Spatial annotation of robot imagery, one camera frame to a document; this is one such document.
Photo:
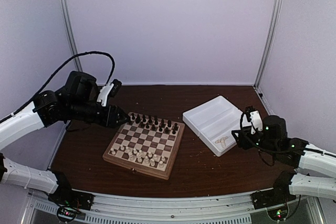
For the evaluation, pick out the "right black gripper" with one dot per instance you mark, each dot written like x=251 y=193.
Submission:
x=244 y=135

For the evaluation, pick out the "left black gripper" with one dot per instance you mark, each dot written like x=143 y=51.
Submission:
x=110 y=117

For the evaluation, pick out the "white rook corner piece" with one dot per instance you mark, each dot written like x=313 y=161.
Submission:
x=113 y=152

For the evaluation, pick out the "white tall piece carried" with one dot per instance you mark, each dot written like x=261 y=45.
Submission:
x=140 y=156

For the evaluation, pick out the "white pawn second row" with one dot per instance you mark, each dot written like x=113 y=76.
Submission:
x=156 y=158

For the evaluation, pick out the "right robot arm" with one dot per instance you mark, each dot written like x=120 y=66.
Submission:
x=270 y=136

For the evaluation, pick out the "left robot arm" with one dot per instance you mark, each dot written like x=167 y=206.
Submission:
x=79 y=99

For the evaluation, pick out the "pile of white chess pieces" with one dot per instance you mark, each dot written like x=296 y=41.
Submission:
x=222 y=142

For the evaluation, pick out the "wooden chess board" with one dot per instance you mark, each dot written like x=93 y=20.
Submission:
x=147 y=140

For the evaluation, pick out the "dark queen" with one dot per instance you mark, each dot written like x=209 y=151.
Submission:
x=150 y=119

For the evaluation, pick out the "white plastic tray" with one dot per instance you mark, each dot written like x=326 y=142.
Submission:
x=212 y=120

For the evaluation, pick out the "dark king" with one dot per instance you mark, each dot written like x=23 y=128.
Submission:
x=156 y=119

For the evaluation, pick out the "dark rook right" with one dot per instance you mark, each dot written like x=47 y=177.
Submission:
x=176 y=127

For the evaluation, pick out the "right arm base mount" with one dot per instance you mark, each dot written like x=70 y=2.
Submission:
x=273 y=199

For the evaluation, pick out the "front aluminium rail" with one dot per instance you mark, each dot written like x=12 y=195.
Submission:
x=234 y=208

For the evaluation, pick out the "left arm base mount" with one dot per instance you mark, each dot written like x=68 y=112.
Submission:
x=66 y=196

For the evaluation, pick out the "right aluminium frame post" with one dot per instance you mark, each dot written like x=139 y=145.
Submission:
x=269 y=40

